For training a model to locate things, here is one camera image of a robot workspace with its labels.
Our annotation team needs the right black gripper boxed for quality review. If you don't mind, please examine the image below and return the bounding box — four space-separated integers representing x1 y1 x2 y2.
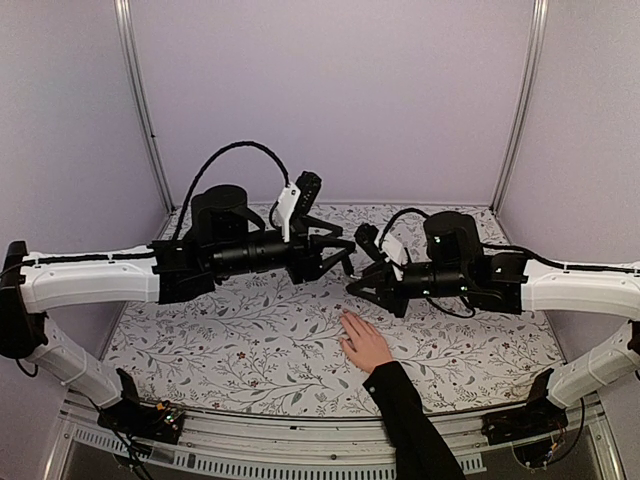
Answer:
345 261 470 320

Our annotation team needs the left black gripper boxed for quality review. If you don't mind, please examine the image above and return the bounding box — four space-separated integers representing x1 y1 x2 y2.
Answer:
210 215 357 284

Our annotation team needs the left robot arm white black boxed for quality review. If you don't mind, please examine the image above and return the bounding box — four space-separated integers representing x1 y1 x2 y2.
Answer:
1 183 355 434

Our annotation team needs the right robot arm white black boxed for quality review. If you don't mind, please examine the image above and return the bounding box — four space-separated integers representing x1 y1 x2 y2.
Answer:
347 211 639 436

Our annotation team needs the black sleeved forearm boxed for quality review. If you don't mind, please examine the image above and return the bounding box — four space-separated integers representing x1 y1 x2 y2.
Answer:
364 361 465 480

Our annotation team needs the person's bare hand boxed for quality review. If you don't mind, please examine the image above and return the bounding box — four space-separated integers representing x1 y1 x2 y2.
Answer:
339 310 393 374

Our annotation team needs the floral patterned table mat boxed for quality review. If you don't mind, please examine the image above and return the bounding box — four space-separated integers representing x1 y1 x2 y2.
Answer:
97 201 570 419

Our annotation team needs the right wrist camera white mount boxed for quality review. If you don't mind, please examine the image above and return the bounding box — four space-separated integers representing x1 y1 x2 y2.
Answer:
355 223 410 281

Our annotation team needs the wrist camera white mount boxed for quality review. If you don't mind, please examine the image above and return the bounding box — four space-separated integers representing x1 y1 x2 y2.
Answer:
269 171 322 243
355 223 410 281

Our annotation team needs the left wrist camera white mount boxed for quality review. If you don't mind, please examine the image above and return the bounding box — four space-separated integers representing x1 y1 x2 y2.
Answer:
269 171 322 243

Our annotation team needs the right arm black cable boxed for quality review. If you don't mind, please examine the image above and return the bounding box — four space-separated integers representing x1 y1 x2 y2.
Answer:
379 207 431 246

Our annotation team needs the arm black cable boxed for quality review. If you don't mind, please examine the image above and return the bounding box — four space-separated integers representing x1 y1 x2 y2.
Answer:
177 140 293 241
379 207 431 246

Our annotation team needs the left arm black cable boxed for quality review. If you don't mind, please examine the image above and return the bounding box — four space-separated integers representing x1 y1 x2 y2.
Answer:
177 140 293 241

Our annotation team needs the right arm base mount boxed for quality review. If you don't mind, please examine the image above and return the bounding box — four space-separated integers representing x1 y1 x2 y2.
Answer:
481 369 568 445

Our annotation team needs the front aluminium slotted rail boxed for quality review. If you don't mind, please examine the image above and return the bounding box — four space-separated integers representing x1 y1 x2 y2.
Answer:
43 394 627 479

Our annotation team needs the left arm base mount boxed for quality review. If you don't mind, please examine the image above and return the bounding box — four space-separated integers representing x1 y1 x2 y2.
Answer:
98 368 185 445

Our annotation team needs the right aluminium frame post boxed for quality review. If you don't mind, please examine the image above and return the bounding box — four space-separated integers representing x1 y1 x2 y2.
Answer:
490 0 549 216

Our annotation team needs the aluminium frame post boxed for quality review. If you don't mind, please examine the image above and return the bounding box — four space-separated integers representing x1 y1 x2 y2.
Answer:
114 0 175 214
490 0 549 216

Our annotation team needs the left aluminium frame post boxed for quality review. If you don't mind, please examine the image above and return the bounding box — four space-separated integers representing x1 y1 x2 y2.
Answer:
114 0 175 214

